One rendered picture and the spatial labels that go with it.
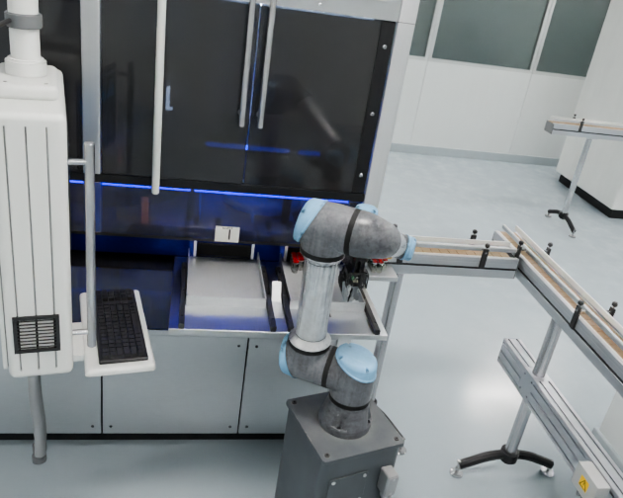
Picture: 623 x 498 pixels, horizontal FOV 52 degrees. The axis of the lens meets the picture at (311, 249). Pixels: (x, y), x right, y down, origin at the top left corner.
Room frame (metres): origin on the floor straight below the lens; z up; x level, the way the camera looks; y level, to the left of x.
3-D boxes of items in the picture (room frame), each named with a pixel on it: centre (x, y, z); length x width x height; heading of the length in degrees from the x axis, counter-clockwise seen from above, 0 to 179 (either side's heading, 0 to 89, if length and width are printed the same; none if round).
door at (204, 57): (2.00, 0.50, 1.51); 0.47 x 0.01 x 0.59; 103
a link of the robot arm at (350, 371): (1.42, -0.16, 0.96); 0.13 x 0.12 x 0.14; 75
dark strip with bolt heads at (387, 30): (2.14, -0.13, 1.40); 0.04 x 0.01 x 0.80; 103
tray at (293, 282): (2.02, -0.05, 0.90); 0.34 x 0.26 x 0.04; 13
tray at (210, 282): (1.95, 0.28, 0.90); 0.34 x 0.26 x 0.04; 13
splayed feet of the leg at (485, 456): (2.17, -0.99, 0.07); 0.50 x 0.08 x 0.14; 103
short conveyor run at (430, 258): (2.39, -0.51, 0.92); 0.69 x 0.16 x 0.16; 103
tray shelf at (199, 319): (1.92, 0.10, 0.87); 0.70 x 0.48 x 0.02; 103
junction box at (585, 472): (1.64, -1.05, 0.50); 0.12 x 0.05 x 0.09; 13
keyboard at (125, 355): (1.69, 0.57, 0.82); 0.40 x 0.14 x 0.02; 24
